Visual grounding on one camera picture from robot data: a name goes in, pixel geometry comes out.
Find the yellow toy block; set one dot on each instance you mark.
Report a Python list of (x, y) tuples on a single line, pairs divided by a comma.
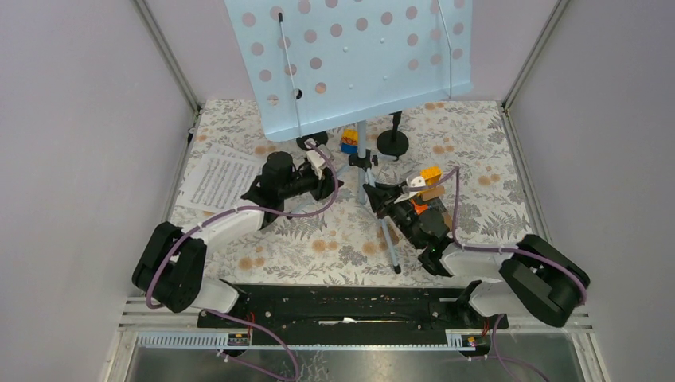
[(431, 175)]

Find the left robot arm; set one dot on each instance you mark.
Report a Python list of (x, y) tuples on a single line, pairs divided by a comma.
[(170, 271)]

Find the blue yellow toy figure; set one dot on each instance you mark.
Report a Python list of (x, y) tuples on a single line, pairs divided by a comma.
[(349, 141)]

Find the right black microphone stand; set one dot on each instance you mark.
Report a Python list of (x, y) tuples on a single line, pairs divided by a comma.
[(393, 142)]

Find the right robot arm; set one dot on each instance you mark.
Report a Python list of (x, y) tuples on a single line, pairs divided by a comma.
[(529, 277)]

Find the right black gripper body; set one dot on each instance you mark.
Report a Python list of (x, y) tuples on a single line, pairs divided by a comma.
[(401, 214)]

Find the sheet music page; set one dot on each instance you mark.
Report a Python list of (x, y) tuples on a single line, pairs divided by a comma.
[(218, 180)]

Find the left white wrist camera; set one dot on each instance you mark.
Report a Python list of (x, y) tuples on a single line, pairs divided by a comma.
[(319, 158)]

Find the light blue music stand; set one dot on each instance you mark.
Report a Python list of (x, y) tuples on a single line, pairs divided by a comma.
[(317, 65)]

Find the orange curved toy block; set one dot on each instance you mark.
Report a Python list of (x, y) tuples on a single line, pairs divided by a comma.
[(419, 206)]

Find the beige wooden block on plate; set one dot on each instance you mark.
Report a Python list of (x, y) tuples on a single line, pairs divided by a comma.
[(432, 193)]

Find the floral table mat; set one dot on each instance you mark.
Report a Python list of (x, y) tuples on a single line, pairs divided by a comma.
[(345, 245)]

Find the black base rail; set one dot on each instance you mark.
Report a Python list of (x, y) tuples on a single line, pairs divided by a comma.
[(359, 315)]

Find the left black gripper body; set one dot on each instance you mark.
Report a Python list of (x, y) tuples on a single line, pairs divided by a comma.
[(319, 191)]

